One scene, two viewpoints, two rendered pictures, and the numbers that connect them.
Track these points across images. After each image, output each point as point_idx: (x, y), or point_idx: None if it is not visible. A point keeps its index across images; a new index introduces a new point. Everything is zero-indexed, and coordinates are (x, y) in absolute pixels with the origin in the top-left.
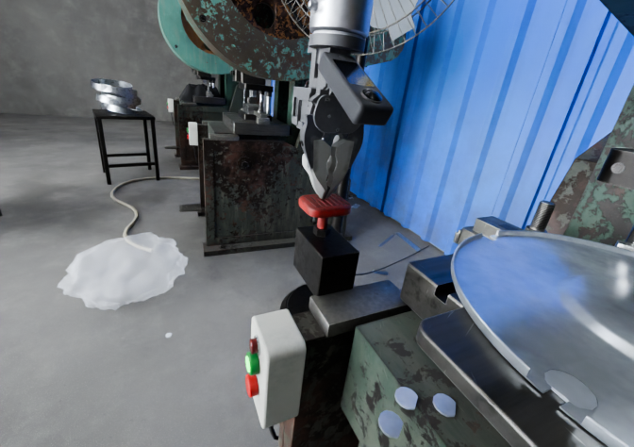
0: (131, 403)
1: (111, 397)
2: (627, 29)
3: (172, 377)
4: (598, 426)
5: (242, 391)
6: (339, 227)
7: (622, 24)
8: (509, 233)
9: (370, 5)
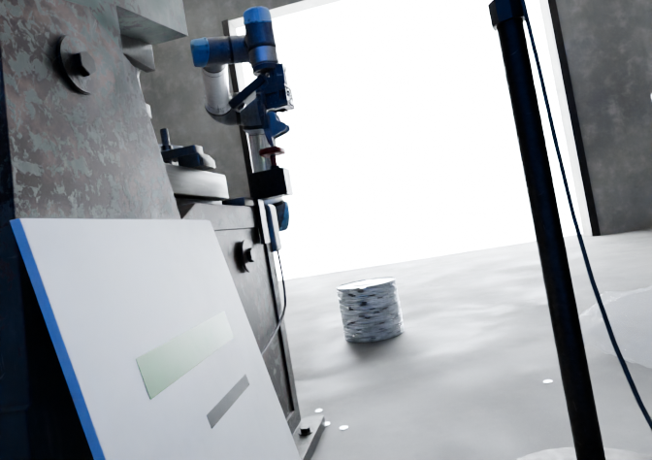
0: (459, 378)
1: (470, 372)
2: (138, 15)
3: (479, 389)
4: None
5: (438, 423)
6: (538, 256)
7: (143, 16)
8: (179, 147)
9: (249, 54)
